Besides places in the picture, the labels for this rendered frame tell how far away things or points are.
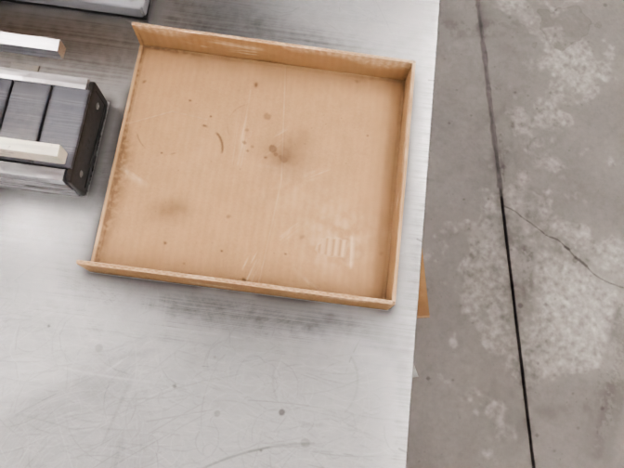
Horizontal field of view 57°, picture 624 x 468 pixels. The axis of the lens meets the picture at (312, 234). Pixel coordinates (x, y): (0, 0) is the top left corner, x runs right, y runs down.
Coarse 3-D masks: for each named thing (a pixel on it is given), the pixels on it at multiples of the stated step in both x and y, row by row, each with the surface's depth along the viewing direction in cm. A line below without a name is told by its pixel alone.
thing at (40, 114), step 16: (0, 80) 56; (16, 80) 56; (0, 96) 56; (16, 96) 56; (32, 96) 56; (48, 96) 56; (64, 96) 56; (80, 96) 56; (0, 112) 55; (16, 112) 55; (32, 112) 55; (48, 112) 56; (64, 112) 56; (80, 112) 56; (0, 128) 55; (16, 128) 55; (32, 128) 55; (48, 128) 55; (64, 128) 55; (80, 128) 55; (64, 144) 55; (0, 160) 56; (16, 160) 54
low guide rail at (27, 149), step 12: (0, 144) 51; (12, 144) 51; (24, 144) 51; (36, 144) 51; (48, 144) 51; (12, 156) 52; (24, 156) 52; (36, 156) 51; (48, 156) 51; (60, 156) 51
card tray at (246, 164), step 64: (192, 64) 63; (256, 64) 63; (320, 64) 62; (384, 64) 61; (128, 128) 60; (192, 128) 61; (256, 128) 61; (320, 128) 62; (384, 128) 62; (128, 192) 59; (192, 192) 59; (256, 192) 59; (320, 192) 60; (384, 192) 60; (128, 256) 57; (192, 256) 57; (256, 256) 58; (320, 256) 58; (384, 256) 58
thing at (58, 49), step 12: (0, 36) 48; (12, 36) 48; (24, 36) 48; (36, 36) 48; (0, 48) 49; (12, 48) 49; (24, 48) 48; (36, 48) 48; (48, 48) 48; (60, 48) 49
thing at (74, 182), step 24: (0, 72) 57; (24, 72) 57; (96, 96) 58; (96, 120) 59; (96, 144) 59; (0, 168) 54; (24, 168) 54; (48, 168) 54; (72, 168) 55; (48, 192) 58; (72, 192) 58
